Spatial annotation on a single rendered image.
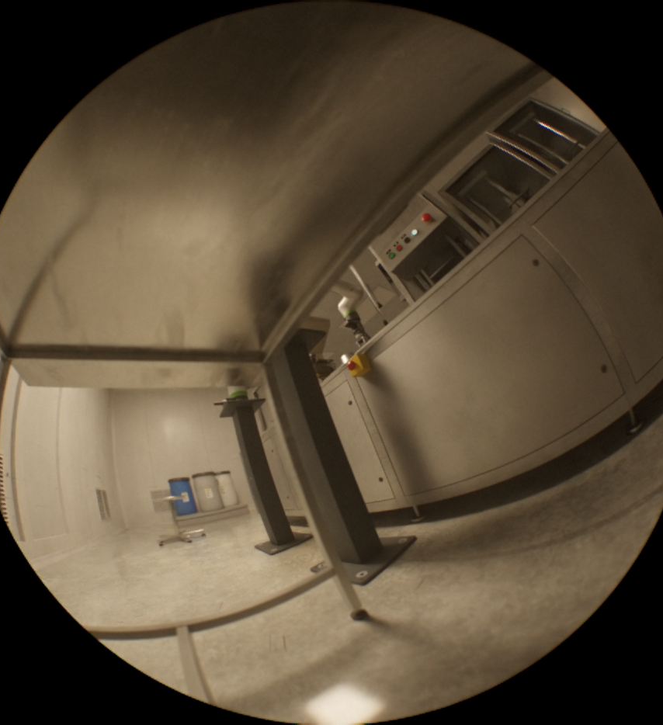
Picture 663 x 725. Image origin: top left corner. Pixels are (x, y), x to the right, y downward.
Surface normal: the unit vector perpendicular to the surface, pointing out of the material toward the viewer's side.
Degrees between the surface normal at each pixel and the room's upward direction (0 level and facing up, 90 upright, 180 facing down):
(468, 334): 90
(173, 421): 90
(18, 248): 180
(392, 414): 90
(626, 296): 90
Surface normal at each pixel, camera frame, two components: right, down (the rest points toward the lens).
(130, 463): 0.58, -0.52
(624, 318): -0.75, -0.01
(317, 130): 0.34, 0.85
